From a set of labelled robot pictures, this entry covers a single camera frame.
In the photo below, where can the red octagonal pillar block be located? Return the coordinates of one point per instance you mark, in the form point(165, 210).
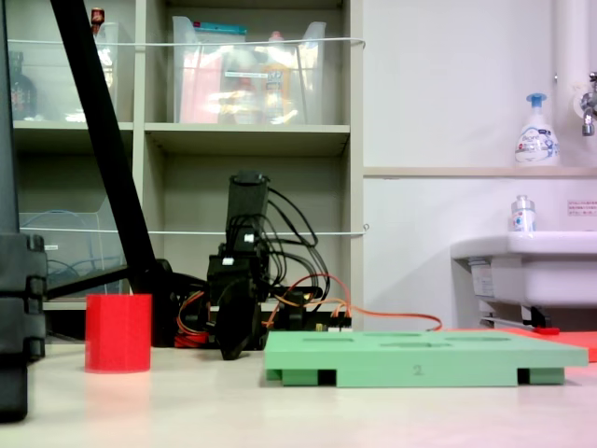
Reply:
point(119, 331)

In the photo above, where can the clear plastic bin with bottles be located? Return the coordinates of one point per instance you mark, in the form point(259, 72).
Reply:
point(186, 70)

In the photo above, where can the yellow spray bottle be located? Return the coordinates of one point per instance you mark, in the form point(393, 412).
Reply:
point(276, 79)

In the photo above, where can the red text wall sticker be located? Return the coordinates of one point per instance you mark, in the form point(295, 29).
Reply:
point(583, 207)

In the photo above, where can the black table clamp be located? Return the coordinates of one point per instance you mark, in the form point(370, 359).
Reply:
point(294, 312)

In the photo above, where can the green shape sorter board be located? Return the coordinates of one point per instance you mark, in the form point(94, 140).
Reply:
point(420, 354)

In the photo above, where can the pink pouch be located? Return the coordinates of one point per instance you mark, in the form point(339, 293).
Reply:
point(198, 88)

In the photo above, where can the metal faucet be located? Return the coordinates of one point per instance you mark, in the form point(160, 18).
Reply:
point(588, 112)

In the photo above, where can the orange flat block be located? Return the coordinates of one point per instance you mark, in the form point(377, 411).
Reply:
point(578, 345)

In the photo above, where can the small red flat piece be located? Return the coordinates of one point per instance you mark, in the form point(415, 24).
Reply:
point(546, 331)

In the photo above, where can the red printed base mount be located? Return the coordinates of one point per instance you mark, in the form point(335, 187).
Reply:
point(191, 340)

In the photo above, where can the white soap pump bottle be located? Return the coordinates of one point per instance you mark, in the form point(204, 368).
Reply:
point(536, 140)

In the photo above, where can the beige shelf unit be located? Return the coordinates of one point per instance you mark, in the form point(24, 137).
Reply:
point(247, 133)

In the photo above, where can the clear plastic storage bin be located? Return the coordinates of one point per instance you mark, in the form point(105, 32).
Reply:
point(112, 70)

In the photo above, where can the small brown bottle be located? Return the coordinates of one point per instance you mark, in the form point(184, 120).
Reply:
point(97, 18)

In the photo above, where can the small circuit board white connectors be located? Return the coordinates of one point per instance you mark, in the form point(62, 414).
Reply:
point(338, 326)

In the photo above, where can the dark glass bottle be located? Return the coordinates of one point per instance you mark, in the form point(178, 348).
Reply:
point(21, 93)

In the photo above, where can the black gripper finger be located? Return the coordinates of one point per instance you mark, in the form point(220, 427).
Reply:
point(235, 322)

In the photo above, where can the white sink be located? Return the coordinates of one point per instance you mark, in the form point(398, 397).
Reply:
point(550, 270)

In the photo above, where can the teal package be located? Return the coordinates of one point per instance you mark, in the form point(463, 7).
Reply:
point(219, 29)

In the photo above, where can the small clear sanitizer bottle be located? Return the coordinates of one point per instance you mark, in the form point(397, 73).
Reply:
point(522, 217)

